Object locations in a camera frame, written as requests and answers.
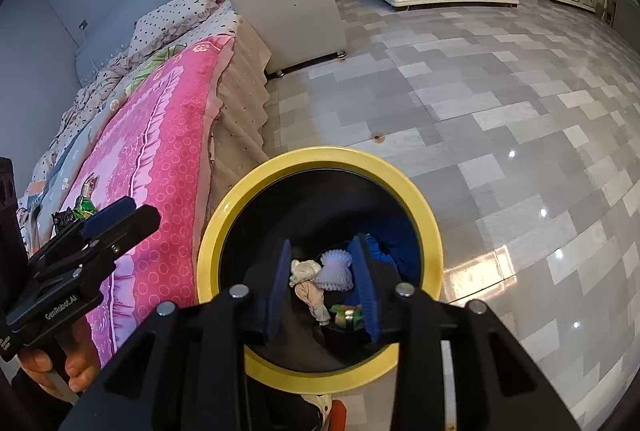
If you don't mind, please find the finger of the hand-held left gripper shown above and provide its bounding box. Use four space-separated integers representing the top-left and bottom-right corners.
90 205 162 257
80 197 137 239

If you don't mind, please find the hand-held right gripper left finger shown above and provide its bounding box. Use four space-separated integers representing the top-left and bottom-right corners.
60 238 293 431

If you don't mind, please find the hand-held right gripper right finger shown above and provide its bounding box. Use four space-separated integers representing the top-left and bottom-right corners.
347 233 583 431

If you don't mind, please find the shiny gold-green wrapper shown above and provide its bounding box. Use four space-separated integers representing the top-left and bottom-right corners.
329 304 364 331

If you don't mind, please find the beige tissue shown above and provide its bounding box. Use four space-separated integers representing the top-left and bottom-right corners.
295 280 332 327

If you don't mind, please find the large white foam net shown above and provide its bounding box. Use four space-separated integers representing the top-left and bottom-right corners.
319 250 357 293

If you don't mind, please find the small black bag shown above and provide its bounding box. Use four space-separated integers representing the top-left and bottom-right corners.
51 208 76 231

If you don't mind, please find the blue plastic wrapper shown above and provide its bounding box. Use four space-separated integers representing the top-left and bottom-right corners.
364 233 421 277

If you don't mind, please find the yellow-rimmed black bin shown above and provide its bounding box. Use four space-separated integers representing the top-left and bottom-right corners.
196 146 445 396

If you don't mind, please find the person's left hand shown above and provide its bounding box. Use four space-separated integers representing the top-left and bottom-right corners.
22 316 103 407

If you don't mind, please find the grey floral quilt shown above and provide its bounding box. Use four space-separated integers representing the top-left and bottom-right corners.
30 81 126 217

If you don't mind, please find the pink floral blanket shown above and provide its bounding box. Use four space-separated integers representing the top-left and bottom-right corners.
47 35 238 364

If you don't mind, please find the white and orange shoe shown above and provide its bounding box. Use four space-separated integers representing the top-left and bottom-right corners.
300 392 347 431

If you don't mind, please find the polka dot duvet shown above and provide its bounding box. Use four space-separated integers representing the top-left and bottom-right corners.
17 46 136 212

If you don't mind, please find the polka dot pillow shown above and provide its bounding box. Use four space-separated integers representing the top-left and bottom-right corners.
127 0 228 59

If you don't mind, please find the white nightstand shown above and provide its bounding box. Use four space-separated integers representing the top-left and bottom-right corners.
227 0 348 78

